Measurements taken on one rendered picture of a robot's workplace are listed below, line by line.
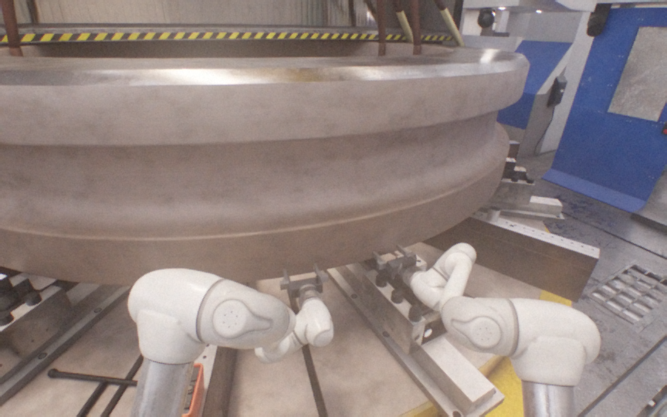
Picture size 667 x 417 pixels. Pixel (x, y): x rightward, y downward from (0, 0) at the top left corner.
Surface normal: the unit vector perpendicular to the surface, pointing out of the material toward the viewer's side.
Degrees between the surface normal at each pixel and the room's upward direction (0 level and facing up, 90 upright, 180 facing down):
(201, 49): 90
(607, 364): 0
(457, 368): 0
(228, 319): 45
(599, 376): 0
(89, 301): 72
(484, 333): 57
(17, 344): 90
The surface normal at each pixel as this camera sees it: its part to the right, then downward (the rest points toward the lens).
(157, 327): -0.21, -0.10
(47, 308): 0.96, 0.15
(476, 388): 0.02, -0.88
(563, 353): -0.04, -0.29
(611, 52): -0.88, 0.21
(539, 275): -0.62, 0.36
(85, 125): 0.00, 0.47
